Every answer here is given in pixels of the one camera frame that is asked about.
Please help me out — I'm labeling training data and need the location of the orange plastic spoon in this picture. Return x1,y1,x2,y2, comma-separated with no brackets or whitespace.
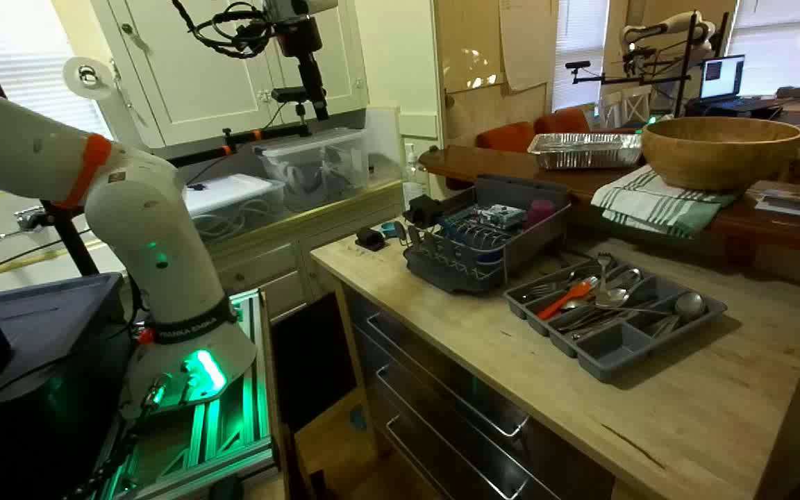
537,279,598,321

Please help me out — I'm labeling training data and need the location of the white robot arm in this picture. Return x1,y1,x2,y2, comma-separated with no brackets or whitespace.
0,98,255,416

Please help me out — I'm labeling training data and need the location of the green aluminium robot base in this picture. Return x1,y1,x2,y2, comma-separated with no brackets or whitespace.
88,290,278,500

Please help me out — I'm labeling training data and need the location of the grey cutlery tray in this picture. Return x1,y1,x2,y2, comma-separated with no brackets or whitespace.
506,254,726,382

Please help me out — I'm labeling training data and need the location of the silver round spoon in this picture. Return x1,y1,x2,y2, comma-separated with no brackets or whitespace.
676,291,705,321

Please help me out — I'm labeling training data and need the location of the grey dish drying rack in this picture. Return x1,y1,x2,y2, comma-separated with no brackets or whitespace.
403,176,571,294

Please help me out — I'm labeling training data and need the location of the clear plastic storage box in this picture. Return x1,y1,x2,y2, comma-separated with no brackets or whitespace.
255,128,369,212

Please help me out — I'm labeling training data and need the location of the purple plastic cup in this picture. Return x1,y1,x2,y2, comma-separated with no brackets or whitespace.
526,201,559,229

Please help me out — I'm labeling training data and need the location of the aluminium foil tray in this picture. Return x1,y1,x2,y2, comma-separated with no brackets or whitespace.
528,134,641,169

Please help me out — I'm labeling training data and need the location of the green striped dish towel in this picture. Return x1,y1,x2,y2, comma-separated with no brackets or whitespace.
591,168,733,240

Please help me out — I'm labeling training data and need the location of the wooden bowl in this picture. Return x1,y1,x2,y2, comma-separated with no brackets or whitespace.
641,116,800,191

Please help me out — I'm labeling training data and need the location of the black equipment case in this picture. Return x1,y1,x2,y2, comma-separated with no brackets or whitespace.
0,273,134,500

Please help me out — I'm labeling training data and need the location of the black camera on stand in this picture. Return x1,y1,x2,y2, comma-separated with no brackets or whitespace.
170,0,339,119

